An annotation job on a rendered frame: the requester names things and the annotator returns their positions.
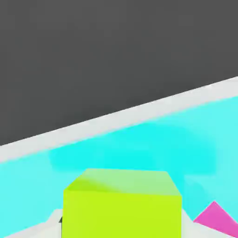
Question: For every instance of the small pink cube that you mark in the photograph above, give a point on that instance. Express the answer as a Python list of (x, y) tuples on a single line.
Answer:
[(217, 217)]

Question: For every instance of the small lime green cube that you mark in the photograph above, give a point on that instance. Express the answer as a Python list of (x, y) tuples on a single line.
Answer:
[(121, 212)]

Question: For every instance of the large cyan box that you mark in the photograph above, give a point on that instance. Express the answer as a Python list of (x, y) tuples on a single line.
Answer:
[(130, 148)]

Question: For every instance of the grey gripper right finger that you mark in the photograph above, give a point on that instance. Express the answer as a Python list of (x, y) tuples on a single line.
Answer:
[(193, 229)]

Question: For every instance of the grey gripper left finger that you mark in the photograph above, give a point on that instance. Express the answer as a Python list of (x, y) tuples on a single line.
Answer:
[(46, 227)]

